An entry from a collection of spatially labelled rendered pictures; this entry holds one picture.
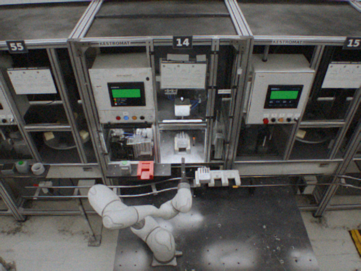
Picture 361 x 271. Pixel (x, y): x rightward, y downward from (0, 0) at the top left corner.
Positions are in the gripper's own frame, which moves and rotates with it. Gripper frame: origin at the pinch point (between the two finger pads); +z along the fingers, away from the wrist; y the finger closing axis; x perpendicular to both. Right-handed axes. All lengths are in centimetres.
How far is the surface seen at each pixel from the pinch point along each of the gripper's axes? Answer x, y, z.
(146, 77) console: 24, 64, 20
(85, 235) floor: 101, -112, 6
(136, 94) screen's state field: 32, 52, 18
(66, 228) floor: 123, -112, 14
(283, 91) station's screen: -70, 54, 18
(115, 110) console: 49, 37, 20
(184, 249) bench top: 0, -44, -46
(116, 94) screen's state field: 46, 52, 18
